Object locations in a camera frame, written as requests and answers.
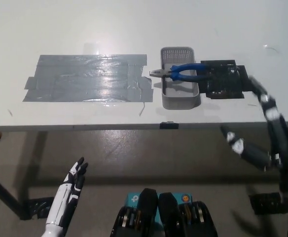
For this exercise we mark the black tape patch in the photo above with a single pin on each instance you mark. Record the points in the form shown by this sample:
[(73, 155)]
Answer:
[(223, 81)]

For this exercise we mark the white and black left hand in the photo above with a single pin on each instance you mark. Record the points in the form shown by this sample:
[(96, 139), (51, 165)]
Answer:
[(60, 197)]

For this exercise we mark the black robot torso teal tops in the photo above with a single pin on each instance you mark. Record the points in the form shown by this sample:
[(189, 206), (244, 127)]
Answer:
[(168, 217)]

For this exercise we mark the black table leg with foot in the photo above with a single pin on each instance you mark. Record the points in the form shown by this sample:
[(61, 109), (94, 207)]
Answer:
[(262, 202), (3, 190)]

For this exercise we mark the black right hand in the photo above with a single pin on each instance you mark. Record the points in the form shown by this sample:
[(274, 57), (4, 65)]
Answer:
[(285, 153)]

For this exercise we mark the grey plastic basket container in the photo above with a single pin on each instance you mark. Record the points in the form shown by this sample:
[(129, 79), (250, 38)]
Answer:
[(179, 98)]

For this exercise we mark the grey duct tape patch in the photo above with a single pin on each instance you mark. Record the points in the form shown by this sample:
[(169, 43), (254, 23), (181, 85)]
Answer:
[(84, 79)]

